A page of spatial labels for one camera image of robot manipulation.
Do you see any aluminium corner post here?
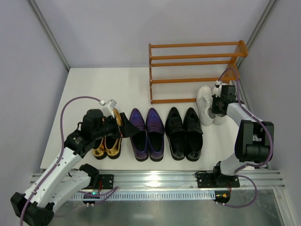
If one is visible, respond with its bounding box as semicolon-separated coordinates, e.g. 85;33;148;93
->
236;0;279;68
27;0;71;71

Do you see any white sneaker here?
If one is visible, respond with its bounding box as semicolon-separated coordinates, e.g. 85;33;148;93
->
213;83;231;125
196;86;215;126

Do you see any right purple loafer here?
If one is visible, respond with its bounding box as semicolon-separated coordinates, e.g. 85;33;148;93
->
146;108;165;162

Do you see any purple loafer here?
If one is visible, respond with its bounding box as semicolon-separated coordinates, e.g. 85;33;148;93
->
129;108;149;161
146;108;165;162

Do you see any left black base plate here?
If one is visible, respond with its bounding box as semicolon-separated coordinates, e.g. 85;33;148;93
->
95;174;114;191

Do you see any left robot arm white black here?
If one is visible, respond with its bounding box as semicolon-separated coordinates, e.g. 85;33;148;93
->
10;109;139;226

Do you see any black patent loafer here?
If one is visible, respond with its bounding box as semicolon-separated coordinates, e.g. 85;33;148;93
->
183;107;203;161
165;107;186;161

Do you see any left purple loafer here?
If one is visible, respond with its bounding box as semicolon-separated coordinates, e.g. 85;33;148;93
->
129;108;149;161

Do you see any orange wooden shoe shelf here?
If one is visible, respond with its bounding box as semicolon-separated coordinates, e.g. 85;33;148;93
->
148;40;248;104

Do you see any right gold loafer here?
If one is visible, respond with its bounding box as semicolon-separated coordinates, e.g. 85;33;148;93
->
104;108;123;159

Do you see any left aluminium corner post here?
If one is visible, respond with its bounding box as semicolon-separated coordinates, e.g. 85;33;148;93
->
27;0;71;71

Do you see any slotted grey cable duct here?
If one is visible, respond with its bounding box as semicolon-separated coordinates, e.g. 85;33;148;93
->
69;189;215;202

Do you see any left gold loafer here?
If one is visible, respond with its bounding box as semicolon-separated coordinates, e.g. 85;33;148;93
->
92;137;107;160

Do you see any aluminium mounting rail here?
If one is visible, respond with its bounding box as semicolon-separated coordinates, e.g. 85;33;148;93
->
28;169;285;192

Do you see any gold loafer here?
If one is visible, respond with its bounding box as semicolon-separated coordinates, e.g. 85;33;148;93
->
104;108;123;159
92;137;107;160

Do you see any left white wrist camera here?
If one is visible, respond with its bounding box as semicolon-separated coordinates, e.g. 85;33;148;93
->
99;99;117;118

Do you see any right aluminium corner post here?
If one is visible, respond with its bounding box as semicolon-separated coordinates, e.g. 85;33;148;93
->
236;0;279;68

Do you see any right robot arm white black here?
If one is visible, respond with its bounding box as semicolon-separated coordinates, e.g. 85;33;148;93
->
212;81;274;187

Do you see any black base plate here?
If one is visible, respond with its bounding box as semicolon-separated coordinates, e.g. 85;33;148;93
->
95;174;114;191
195;171;240;188

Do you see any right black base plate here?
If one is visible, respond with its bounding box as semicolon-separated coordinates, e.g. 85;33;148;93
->
195;171;240;188

